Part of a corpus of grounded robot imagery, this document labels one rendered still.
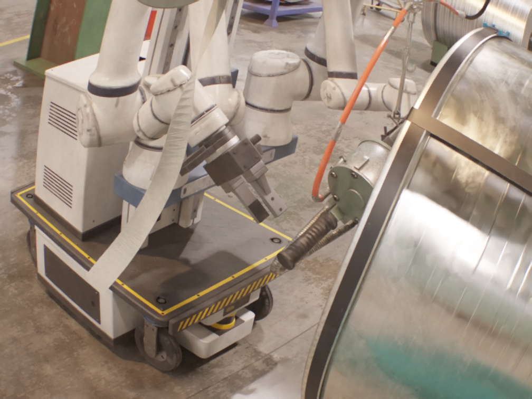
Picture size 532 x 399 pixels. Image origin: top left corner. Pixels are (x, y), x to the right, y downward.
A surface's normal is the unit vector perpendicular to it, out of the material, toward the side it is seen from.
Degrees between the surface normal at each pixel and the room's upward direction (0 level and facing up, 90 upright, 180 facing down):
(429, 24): 116
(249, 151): 51
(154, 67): 90
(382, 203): 64
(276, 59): 10
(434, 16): 101
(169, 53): 90
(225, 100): 59
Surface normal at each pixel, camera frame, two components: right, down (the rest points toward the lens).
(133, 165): -0.53, -0.07
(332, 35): -0.57, 0.15
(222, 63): 0.62, -0.04
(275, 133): 0.39, 0.14
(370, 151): -0.20, -0.72
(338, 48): -0.25, 0.17
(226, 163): -0.68, 0.59
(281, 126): 0.58, 0.17
